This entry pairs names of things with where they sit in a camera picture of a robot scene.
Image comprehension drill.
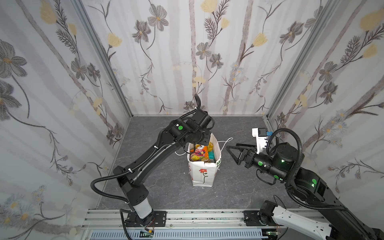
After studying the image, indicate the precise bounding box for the pink orange candy bag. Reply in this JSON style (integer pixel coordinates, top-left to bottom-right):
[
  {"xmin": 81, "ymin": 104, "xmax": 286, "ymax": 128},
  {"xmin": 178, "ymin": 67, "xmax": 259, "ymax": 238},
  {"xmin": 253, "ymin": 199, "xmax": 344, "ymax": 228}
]
[{"xmin": 190, "ymin": 145, "xmax": 209, "ymax": 162}]

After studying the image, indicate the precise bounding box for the teal snack bag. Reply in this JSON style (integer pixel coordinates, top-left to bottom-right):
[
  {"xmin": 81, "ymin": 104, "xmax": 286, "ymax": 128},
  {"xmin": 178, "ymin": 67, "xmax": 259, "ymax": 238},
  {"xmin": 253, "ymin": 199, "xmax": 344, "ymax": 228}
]
[{"xmin": 209, "ymin": 151, "xmax": 216, "ymax": 163}]

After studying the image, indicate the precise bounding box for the white floral paper bag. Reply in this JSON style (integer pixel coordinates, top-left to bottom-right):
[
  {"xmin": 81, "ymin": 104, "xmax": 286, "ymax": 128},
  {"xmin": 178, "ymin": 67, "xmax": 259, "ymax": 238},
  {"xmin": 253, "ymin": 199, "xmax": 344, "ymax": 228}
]
[{"xmin": 183, "ymin": 134, "xmax": 233, "ymax": 187}]

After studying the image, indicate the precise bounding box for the yellow chips bag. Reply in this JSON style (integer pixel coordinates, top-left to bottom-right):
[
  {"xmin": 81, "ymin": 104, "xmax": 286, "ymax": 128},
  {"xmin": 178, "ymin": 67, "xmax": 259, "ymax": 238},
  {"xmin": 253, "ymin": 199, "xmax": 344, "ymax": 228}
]
[{"xmin": 208, "ymin": 142, "xmax": 214, "ymax": 152}]

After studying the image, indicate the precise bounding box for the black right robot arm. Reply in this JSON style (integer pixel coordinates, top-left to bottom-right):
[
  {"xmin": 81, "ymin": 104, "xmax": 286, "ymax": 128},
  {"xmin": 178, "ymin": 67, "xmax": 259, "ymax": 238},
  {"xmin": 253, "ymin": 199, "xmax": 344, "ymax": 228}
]
[{"xmin": 226, "ymin": 128, "xmax": 384, "ymax": 240}]

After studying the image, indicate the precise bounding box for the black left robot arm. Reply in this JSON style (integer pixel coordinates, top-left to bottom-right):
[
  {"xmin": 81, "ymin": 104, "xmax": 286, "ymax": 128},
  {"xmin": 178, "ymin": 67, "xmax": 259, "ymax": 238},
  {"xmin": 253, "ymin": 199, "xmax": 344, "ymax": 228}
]
[{"xmin": 90, "ymin": 95, "xmax": 215, "ymax": 226}]

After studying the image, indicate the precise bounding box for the small green circuit board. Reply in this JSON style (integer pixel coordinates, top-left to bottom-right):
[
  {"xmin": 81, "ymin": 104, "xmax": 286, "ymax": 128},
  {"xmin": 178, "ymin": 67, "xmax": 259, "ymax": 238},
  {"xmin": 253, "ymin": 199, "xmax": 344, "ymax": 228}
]
[{"xmin": 140, "ymin": 229, "xmax": 154, "ymax": 238}]

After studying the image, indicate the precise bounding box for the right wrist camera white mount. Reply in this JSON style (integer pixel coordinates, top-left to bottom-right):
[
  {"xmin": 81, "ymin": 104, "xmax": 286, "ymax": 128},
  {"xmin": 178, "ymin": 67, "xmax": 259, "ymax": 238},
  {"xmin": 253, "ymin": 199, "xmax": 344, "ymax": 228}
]
[{"xmin": 252, "ymin": 128, "xmax": 273, "ymax": 154}]

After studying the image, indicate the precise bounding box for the left aluminium corner post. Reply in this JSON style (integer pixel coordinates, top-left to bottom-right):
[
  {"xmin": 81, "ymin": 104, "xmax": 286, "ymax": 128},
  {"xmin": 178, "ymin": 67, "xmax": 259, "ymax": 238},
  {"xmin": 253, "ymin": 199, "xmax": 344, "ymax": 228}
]
[{"xmin": 71, "ymin": 0, "xmax": 134, "ymax": 119}]

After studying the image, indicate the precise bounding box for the aluminium corner post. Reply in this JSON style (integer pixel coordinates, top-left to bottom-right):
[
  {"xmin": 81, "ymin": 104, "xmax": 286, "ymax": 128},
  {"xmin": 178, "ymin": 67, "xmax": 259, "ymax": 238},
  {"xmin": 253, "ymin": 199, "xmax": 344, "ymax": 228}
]
[
  {"xmin": 266, "ymin": 0, "xmax": 340, "ymax": 120},
  {"xmin": 71, "ymin": 0, "xmax": 134, "ymax": 119}
]

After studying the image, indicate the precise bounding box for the white slotted cable duct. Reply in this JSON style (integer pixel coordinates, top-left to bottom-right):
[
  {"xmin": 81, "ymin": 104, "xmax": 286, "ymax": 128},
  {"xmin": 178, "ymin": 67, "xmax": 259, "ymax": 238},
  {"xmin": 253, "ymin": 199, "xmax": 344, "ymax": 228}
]
[{"xmin": 89, "ymin": 229, "xmax": 271, "ymax": 240}]

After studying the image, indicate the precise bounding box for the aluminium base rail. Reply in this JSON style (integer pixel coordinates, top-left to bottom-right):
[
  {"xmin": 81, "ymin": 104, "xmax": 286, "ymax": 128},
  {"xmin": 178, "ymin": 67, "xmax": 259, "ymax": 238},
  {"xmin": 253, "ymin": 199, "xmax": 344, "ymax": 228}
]
[{"xmin": 81, "ymin": 209, "xmax": 248, "ymax": 231}]

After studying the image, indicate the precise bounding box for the right aluminium corner post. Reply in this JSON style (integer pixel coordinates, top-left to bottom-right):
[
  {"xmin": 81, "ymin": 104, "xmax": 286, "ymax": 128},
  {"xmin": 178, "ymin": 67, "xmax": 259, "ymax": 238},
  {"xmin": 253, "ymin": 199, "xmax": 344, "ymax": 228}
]
[{"xmin": 266, "ymin": 0, "xmax": 340, "ymax": 120}]

